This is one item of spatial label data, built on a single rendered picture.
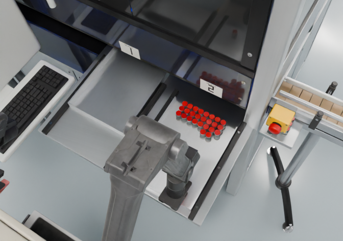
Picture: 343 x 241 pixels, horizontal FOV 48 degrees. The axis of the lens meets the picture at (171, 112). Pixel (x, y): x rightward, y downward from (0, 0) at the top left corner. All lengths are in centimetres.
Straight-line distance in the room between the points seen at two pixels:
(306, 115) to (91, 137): 78
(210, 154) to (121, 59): 55
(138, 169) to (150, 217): 160
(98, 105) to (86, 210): 94
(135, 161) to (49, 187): 178
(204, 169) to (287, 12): 65
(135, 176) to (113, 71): 98
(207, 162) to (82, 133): 47
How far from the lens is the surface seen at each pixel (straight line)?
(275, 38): 99
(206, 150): 137
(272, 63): 107
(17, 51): 173
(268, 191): 228
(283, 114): 129
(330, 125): 143
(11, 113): 166
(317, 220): 230
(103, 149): 141
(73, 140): 146
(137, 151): 64
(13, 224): 94
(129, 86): 151
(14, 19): 165
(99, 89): 153
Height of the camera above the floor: 215
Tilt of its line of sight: 62 degrees down
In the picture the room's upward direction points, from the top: 7 degrees counter-clockwise
